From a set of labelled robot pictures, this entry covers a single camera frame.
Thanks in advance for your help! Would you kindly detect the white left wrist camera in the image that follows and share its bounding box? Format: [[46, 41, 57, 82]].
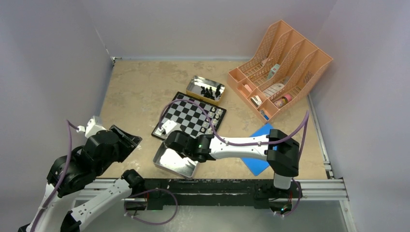
[[76, 116, 107, 138]]

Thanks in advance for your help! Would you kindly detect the yellow metal tin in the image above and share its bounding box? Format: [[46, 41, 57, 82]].
[[186, 75, 225, 106]]

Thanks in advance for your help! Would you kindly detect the silver lilac metal tin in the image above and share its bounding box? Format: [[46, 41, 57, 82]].
[[153, 142, 198, 180]]

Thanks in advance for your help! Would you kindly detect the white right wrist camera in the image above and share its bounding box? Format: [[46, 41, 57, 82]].
[[154, 120, 180, 136]]

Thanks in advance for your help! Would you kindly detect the black white chess board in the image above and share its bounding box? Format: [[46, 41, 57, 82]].
[[161, 92, 226, 138]]

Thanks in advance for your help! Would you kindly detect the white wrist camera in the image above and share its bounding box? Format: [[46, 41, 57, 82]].
[[154, 120, 180, 136], [76, 116, 107, 138]]

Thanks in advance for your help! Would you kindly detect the black chess pieces pile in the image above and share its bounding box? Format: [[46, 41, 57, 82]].
[[200, 84, 222, 100]]

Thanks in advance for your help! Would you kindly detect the blue mat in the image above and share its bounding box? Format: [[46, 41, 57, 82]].
[[241, 124, 273, 176]]

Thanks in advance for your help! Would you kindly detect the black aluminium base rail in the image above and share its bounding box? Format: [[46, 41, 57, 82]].
[[58, 177, 356, 232]]

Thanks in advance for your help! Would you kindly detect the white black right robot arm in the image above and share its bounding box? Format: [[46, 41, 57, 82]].
[[164, 129, 301, 197]]

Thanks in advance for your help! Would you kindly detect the pink desk file organizer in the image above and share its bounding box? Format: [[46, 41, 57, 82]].
[[227, 20, 333, 123]]

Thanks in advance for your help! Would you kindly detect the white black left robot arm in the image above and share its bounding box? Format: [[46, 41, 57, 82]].
[[18, 125, 144, 232]]

